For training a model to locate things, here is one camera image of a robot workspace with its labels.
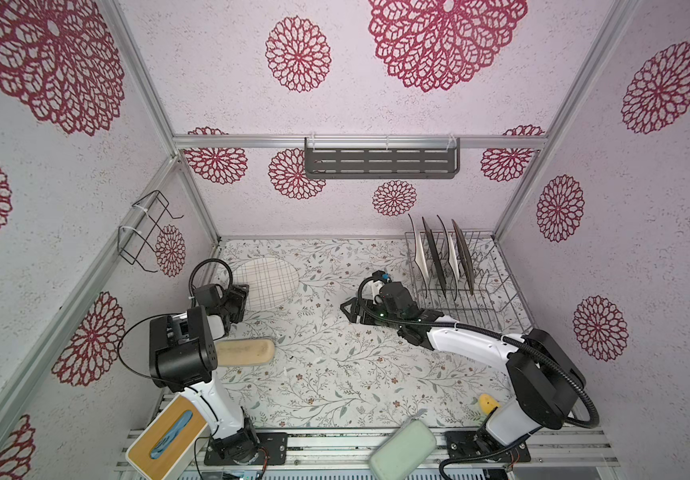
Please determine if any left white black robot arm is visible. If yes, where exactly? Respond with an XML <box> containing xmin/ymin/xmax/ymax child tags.
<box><xmin>127</xmin><ymin>258</ymin><xmax>261</xmax><ymax>464</ymax></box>

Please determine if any round plaid white plate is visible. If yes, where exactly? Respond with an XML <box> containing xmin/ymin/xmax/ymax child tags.
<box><xmin>236</xmin><ymin>257</ymin><xmax>299</xmax><ymax>311</ymax></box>

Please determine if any yellow rubber duck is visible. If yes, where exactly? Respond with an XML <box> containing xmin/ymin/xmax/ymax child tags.
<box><xmin>478</xmin><ymin>394</ymin><xmax>500</xmax><ymax>416</ymax></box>

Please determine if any wire dish rack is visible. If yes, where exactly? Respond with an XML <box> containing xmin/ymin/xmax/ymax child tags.
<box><xmin>404</xmin><ymin>230</ymin><xmax>534</xmax><ymax>334</ymax></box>

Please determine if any green rounded pad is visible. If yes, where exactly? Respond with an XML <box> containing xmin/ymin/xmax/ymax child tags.
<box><xmin>368</xmin><ymin>419</ymin><xmax>437</xmax><ymax>480</ymax></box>

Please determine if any wooden top tissue box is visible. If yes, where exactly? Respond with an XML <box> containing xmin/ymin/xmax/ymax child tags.
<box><xmin>125</xmin><ymin>394</ymin><xmax>209</xmax><ymax>480</ymax></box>

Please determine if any dark round plate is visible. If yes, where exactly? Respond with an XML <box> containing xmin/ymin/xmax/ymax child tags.
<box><xmin>452</xmin><ymin>220</ymin><xmax>475</xmax><ymax>295</ymax></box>

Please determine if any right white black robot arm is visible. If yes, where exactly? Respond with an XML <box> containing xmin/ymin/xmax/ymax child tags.
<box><xmin>340</xmin><ymin>271</ymin><xmax>600</xmax><ymax>464</ymax></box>

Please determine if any grey wall shelf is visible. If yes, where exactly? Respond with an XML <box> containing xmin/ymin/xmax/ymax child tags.
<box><xmin>303</xmin><ymin>138</ymin><xmax>461</xmax><ymax>180</ymax></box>

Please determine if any dark square plate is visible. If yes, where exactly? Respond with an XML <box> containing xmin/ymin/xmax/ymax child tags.
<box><xmin>422</xmin><ymin>218</ymin><xmax>447</xmax><ymax>295</ymax></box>

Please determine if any beige oval sponge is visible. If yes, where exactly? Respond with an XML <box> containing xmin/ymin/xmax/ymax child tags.
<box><xmin>214</xmin><ymin>338</ymin><xmax>276</xmax><ymax>368</ymax></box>

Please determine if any square white plate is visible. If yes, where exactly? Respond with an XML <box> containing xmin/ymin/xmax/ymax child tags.
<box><xmin>437</xmin><ymin>216</ymin><xmax>460</xmax><ymax>300</ymax></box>

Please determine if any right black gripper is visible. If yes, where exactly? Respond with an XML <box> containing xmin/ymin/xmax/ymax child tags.
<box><xmin>340</xmin><ymin>297</ymin><xmax>404</xmax><ymax>334</ymax></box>

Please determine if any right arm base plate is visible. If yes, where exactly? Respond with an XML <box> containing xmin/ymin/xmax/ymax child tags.
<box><xmin>444</xmin><ymin>430</ymin><xmax>532</xmax><ymax>464</ymax></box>

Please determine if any white plate at rack back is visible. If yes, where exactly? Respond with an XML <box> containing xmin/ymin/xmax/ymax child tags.
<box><xmin>409</xmin><ymin>216</ymin><xmax>430</xmax><ymax>287</ymax></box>

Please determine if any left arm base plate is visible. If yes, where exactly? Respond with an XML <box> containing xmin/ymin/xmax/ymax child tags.
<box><xmin>203</xmin><ymin>432</ymin><xmax>289</xmax><ymax>467</ymax></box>

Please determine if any black wire wall basket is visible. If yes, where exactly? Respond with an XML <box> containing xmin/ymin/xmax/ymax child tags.
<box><xmin>116</xmin><ymin>190</ymin><xmax>184</xmax><ymax>274</ymax></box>

